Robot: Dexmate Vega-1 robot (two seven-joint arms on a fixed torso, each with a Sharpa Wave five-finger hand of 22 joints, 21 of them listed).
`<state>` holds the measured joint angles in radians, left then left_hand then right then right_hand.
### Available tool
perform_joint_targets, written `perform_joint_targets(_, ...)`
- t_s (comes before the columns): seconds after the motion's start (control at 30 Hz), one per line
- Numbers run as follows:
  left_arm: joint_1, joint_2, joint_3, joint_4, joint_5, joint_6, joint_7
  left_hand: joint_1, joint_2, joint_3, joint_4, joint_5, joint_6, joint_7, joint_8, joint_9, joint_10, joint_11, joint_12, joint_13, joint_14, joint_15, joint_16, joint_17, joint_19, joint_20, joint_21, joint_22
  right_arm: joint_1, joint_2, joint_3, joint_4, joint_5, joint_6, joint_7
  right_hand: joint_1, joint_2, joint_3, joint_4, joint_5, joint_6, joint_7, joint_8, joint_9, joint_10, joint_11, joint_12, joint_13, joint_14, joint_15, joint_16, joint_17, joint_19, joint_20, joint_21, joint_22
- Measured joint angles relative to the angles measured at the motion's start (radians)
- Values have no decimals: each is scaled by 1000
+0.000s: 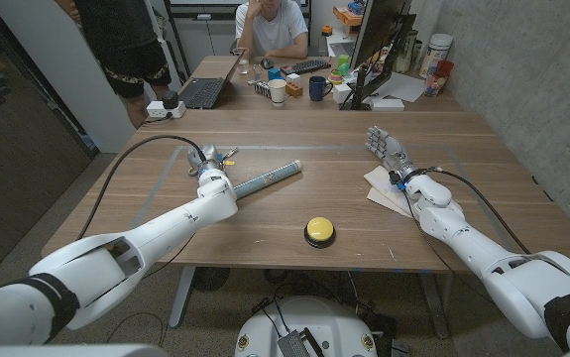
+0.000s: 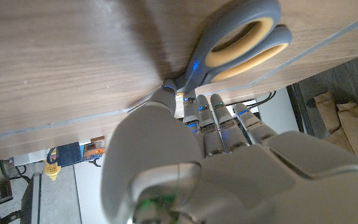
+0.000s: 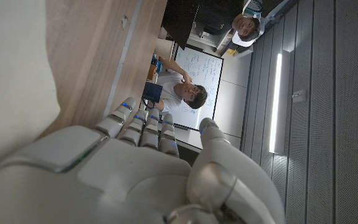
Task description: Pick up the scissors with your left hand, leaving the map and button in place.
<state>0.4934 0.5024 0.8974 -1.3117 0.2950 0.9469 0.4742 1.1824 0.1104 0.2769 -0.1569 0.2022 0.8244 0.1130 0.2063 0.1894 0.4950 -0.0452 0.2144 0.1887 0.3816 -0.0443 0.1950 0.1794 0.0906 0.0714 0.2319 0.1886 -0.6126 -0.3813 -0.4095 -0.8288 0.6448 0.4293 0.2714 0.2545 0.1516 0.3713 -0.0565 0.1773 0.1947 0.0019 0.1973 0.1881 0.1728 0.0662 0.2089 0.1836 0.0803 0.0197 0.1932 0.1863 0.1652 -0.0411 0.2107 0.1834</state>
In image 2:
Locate black monitor on stand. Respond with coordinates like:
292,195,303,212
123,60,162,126
19,172,42,224

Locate colourful stacking toy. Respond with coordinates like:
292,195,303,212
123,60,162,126
43,159,62,182

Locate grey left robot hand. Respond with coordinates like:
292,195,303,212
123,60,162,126
100,79,358,224

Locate grey and yellow scissors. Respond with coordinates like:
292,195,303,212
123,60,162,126
127,0,293,114

